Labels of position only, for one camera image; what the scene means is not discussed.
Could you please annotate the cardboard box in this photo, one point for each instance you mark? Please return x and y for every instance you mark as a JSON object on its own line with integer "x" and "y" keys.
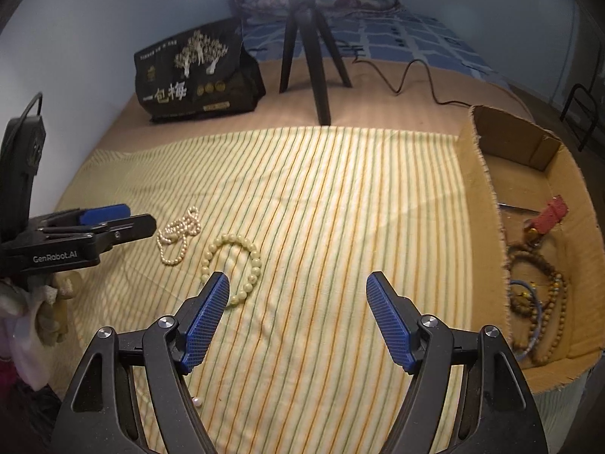
{"x": 482, "y": 198}

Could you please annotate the black tripod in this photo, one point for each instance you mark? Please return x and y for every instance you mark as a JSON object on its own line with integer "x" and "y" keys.
{"x": 307, "y": 33}

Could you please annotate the dark thin bangle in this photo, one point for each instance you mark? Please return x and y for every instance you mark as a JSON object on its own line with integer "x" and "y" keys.
{"x": 538, "y": 321}

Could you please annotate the person's left hand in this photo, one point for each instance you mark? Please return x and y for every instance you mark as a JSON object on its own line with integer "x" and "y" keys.
{"x": 52, "y": 317}

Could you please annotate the blue patterned bed sheet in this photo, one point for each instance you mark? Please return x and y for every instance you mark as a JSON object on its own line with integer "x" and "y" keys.
{"x": 401, "y": 38}

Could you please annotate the black snack bag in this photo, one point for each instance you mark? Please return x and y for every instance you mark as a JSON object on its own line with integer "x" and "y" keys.
{"x": 198, "y": 71}

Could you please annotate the black clothes rack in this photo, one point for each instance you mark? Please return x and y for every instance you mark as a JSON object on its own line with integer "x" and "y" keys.
{"x": 569, "y": 99}

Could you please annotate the person's left forearm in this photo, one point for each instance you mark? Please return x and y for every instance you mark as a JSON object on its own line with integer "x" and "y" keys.
{"x": 21, "y": 335}

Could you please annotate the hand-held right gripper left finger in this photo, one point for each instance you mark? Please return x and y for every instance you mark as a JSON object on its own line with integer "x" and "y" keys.
{"x": 208, "y": 321}

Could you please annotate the yellow striped cloth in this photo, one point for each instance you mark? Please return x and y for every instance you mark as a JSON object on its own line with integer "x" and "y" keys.
{"x": 331, "y": 222}

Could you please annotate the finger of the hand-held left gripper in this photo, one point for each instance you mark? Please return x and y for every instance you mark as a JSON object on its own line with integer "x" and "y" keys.
{"x": 132, "y": 229}
{"x": 106, "y": 213}

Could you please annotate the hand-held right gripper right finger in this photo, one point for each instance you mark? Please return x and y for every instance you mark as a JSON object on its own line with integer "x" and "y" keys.
{"x": 390, "y": 326}

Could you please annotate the small pearl earring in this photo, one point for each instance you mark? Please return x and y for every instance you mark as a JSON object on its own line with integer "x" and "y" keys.
{"x": 197, "y": 402}

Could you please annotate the dark cloth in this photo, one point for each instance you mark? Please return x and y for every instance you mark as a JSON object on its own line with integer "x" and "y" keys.
{"x": 23, "y": 416}

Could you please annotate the tan mattress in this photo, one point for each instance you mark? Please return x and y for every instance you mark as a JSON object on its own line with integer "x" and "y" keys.
{"x": 283, "y": 108}

